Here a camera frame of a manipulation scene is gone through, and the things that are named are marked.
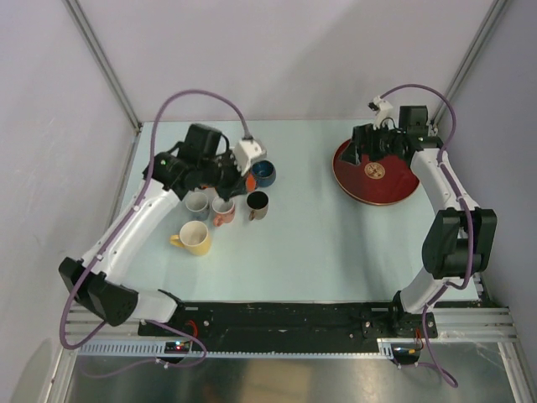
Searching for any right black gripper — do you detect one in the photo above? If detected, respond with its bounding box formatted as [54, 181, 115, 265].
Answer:
[340, 120, 406, 166]

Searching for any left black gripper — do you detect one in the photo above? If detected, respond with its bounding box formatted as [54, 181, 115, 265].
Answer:
[200, 149, 253, 203]

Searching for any small pink cup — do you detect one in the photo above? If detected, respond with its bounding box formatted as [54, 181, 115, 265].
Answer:
[245, 174, 258, 193]

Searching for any grey mug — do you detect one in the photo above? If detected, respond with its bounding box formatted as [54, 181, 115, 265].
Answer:
[185, 191, 210, 222]

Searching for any pink mug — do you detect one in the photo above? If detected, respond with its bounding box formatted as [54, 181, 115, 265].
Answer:
[211, 197, 236, 227]

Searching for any blue mug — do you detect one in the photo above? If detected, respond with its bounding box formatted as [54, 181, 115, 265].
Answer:
[251, 160, 276, 188]

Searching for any brown mug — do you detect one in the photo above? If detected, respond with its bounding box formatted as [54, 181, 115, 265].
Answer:
[246, 191, 269, 221]

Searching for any yellow mug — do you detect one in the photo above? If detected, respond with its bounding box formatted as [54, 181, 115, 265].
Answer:
[169, 221, 211, 256]

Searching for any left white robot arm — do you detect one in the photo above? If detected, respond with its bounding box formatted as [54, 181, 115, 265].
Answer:
[59, 123, 266, 335]

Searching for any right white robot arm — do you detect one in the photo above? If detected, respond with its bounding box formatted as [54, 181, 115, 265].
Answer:
[342, 98, 498, 337]

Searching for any red round tray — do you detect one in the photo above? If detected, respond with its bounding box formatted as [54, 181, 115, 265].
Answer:
[332, 140, 420, 206]

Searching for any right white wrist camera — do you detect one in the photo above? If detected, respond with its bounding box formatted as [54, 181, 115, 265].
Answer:
[368, 96, 393, 129]

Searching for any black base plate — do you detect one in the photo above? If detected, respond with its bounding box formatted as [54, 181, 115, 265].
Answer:
[138, 302, 438, 354]

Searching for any right aluminium frame post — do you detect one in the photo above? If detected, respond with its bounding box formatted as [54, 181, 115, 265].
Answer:
[438, 0, 513, 107]

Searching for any aluminium frame post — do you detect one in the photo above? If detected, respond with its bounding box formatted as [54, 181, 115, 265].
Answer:
[438, 0, 513, 107]
[62, 0, 142, 135]

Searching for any aluminium rail bar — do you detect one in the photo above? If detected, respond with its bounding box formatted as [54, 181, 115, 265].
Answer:
[433, 308, 518, 342]

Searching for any white cable duct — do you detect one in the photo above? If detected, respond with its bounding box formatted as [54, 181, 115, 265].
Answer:
[77, 340, 395, 360]

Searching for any left aluminium frame post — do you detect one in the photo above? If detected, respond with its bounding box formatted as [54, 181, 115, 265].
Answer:
[62, 0, 142, 135]

